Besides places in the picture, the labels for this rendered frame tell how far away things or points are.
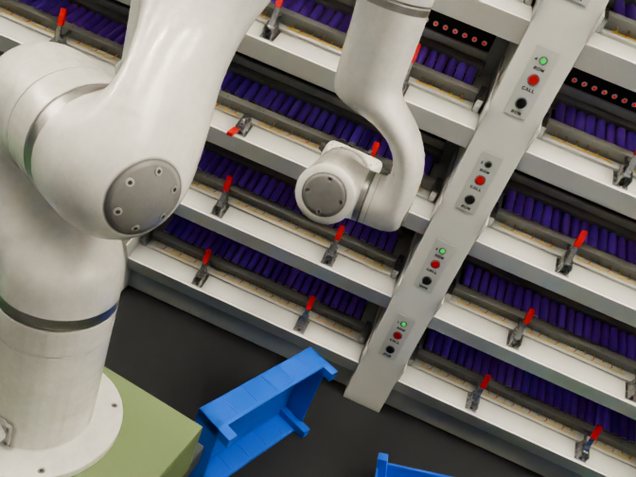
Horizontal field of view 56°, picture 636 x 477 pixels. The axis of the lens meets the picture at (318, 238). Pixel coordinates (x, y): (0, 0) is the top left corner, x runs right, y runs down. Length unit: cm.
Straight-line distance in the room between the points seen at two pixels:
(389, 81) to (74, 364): 49
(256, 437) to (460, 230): 60
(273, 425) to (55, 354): 77
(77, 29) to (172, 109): 95
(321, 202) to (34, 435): 43
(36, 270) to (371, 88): 43
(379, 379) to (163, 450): 74
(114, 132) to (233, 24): 15
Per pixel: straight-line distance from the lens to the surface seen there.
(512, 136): 114
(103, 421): 79
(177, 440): 80
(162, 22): 53
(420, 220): 121
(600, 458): 159
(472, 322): 134
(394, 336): 134
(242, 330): 151
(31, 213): 63
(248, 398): 111
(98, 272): 61
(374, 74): 76
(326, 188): 79
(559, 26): 111
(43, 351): 65
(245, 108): 128
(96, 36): 142
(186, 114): 52
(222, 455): 127
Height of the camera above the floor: 100
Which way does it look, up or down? 30 degrees down
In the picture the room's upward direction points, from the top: 22 degrees clockwise
